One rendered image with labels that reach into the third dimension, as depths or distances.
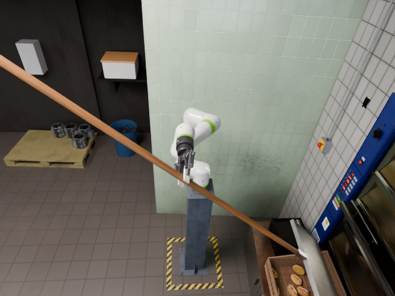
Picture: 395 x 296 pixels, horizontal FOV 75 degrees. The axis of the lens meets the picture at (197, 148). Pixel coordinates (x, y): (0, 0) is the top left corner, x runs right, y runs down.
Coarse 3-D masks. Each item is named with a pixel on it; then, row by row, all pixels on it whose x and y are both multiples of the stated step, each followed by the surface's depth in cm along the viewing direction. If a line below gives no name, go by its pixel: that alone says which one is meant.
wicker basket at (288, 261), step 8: (280, 256) 216; (288, 256) 215; (296, 256) 217; (328, 256) 210; (272, 264) 225; (280, 264) 225; (288, 264) 225; (296, 264) 225; (328, 264) 208; (272, 272) 208; (288, 272) 223; (304, 272) 224; (336, 272) 199; (272, 280) 207; (280, 280) 217; (288, 280) 218; (304, 280) 219; (336, 280) 197; (272, 288) 208; (280, 288) 212; (296, 288) 213; (336, 288) 195
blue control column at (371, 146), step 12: (384, 108) 158; (384, 120) 157; (372, 132) 167; (384, 132) 157; (372, 144) 167; (384, 144) 157; (360, 156) 178; (372, 156) 166; (360, 168) 177; (372, 168) 169; (360, 180) 177; (324, 216) 220; (324, 240) 223
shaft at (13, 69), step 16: (0, 64) 80; (32, 80) 84; (48, 96) 88; (80, 112) 92; (112, 128) 98; (128, 144) 101; (160, 160) 108; (176, 176) 112; (208, 192) 120; (224, 208) 127; (256, 224) 136
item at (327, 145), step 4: (320, 140) 225; (324, 140) 221; (324, 144) 218; (328, 144) 218; (332, 144) 218; (320, 148) 224; (324, 148) 220; (328, 148) 220; (324, 152) 223; (328, 152) 223
